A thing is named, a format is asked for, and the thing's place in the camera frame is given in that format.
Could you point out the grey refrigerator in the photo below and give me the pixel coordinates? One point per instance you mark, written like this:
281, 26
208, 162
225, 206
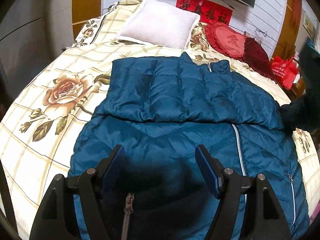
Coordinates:
24, 52

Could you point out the floral plaid bed sheet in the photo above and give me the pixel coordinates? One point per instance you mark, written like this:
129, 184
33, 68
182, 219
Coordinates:
40, 128

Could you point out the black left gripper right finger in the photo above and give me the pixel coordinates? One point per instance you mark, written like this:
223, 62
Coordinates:
247, 203

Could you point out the red Chinese banner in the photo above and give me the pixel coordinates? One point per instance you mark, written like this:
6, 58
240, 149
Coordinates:
208, 11

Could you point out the red heart-shaped pillow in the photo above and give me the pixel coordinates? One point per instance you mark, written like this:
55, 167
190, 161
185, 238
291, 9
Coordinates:
225, 40

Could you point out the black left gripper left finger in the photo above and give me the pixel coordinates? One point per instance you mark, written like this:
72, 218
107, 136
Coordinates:
56, 215

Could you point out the blue down jacket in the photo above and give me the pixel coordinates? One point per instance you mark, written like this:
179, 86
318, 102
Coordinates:
159, 109

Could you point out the dark red fuzzy pillow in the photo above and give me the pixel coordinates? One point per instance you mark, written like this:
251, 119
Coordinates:
257, 58

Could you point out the red shopping bag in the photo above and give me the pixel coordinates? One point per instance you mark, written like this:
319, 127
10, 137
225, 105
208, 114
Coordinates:
285, 71

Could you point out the white square pillow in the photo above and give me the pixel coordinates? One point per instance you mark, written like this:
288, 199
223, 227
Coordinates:
159, 23

